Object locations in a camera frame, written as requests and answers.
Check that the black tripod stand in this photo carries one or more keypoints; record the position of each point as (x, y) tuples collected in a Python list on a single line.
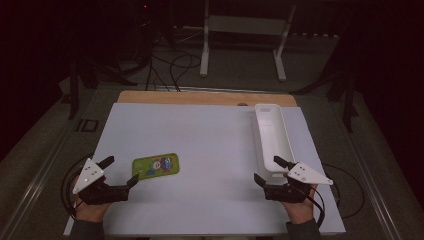
[(348, 106), (74, 93)]

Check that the person's right hand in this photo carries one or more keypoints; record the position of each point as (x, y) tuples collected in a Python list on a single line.
[(300, 211)]

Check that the white metal stand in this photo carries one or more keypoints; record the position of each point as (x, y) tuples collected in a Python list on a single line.
[(204, 60)]

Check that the white plastic tray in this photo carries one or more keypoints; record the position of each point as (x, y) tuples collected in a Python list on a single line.
[(273, 136)]

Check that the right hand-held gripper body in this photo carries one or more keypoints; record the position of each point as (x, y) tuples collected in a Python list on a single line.
[(286, 192)]

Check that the wooden board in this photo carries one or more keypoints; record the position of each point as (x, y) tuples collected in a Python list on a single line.
[(200, 98)]

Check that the person's left hand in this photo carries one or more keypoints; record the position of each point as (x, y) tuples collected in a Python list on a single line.
[(90, 211)]

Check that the metal floor rail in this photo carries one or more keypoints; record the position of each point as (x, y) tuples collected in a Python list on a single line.
[(373, 186), (33, 175)]

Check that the green phone case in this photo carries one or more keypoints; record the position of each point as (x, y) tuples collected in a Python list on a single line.
[(155, 165)]

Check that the white board mat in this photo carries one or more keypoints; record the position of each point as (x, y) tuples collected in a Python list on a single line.
[(200, 140)]

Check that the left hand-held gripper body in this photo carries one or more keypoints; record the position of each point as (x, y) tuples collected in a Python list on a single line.
[(100, 195)]

